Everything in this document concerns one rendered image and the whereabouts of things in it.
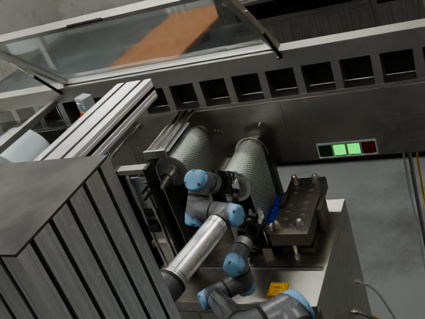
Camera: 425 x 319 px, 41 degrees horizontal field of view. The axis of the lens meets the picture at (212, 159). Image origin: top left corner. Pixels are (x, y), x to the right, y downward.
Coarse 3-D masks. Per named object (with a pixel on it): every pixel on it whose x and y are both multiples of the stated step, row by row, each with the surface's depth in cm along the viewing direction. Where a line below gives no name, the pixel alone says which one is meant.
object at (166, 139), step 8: (184, 112) 253; (192, 112) 251; (184, 120) 245; (168, 128) 245; (176, 128) 245; (184, 128) 243; (160, 136) 239; (168, 136) 238; (176, 136) 238; (152, 144) 234; (160, 144) 232; (168, 144) 230; (144, 152) 229; (152, 152) 228; (160, 152) 226
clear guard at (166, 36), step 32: (64, 32) 217; (96, 32) 217; (128, 32) 216; (160, 32) 216; (192, 32) 216; (224, 32) 215; (32, 64) 251; (64, 64) 250; (96, 64) 250; (128, 64) 250; (160, 64) 249
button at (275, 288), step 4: (272, 284) 219; (276, 284) 219; (280, 284) 218; (284, 284) 217; (272, 288) 218; (276, 288) 217; (280, 288) 216; (284, 288) 216; (288, 288) 218; (268, 292) 216; (272, 292) 216; (276, 292) 215; (268, 296) 215; (272, 296) 215
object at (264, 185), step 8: (264, 168) 241; (264, 176) 241; (256, 184) 232; (264, 184) 240; (272, 184) 248; (256, 192) 231; (264, 192) 239; (272, 192) 247; (256, 200) 230; (264, 200) 238; (272, 200) 247; (256, 208) 230; (264, 208) 238; (264, 216) 237
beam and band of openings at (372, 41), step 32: (352, 32) 217; (384, 32) 207; (416, 32) 203; (192, 64) 243; (224, 64) 236; (256, 64) 231; (288, 64) 226; (320, 64) 230; (352, 64) 225; (384, 64) 221; (416, 64) 209; (0, 96) 294; (32, 96) 283; (64, 96) 276; (96, 96) 269; (160, 96) 265; (192, 96) 259; (224, 96) 254; (256, 96) 244; (288, 96) 234
